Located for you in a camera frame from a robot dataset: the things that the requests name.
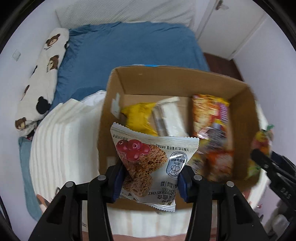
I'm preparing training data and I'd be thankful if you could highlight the green fruit candy bag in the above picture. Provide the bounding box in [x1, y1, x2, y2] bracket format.
[245, 125, 274, 180]

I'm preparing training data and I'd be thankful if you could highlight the cranberry oat cookie packet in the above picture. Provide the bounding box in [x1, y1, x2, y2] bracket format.
[110, 123, 199, 212]

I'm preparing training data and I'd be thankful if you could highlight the large noodle snack bag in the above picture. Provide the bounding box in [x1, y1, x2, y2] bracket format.
[192, 94, 233, 154]

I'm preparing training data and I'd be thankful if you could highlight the white wafer packet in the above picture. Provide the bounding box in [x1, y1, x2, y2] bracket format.
[152, 96, 189, 137]

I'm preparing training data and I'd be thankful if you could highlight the yellow snack bag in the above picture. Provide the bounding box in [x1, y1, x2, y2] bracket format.
[121, 102, 158, 136]

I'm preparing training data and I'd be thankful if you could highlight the orange panda snack bag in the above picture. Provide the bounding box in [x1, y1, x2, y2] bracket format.
[187, 150, 233, 182]

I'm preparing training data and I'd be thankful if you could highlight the striped pink cat blanket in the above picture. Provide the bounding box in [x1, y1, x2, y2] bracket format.
[29, 90, 271, 241]

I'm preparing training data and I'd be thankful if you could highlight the open cardboard milk box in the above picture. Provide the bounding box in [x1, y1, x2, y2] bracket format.
[97, 64, 261, 210]

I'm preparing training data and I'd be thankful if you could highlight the white bear print pillow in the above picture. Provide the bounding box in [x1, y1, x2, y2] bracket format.
[15, 28, 69, 137]

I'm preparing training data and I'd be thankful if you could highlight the white door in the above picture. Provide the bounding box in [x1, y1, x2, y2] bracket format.
[196, 1, 266, 60]

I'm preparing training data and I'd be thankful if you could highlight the blue bed sheet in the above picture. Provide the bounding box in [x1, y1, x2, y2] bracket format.
[51, 22, 210, 109]

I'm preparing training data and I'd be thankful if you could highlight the grey dotted pillow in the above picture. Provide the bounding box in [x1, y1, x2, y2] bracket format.
[56, 1, 195, 29]

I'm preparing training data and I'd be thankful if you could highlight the wall socket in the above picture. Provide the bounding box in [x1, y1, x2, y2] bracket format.
[12, 49, 21, 62]

